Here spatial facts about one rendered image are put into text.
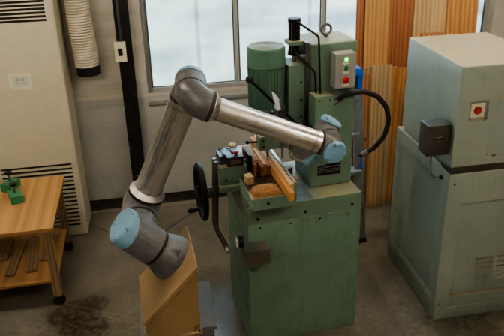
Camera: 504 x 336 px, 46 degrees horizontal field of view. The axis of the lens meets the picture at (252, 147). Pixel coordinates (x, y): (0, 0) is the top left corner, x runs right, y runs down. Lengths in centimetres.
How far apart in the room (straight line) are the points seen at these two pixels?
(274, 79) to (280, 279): 100
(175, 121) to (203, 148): 209
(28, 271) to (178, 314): 147
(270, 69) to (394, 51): 177
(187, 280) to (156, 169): 45
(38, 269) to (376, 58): 256
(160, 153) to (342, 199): 100
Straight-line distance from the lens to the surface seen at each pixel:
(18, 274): 370
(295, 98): 278
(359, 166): 384
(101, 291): 373
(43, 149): 404
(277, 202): 269
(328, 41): 274
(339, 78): 272
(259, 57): 267
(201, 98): 209
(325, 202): 289
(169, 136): 229
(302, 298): 315
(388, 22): 422
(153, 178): 240
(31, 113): 396
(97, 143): 431
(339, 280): 317
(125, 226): 233
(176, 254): 241
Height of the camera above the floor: 217
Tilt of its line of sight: 24 degrees down
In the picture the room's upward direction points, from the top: 1 degrees counter-clockwise
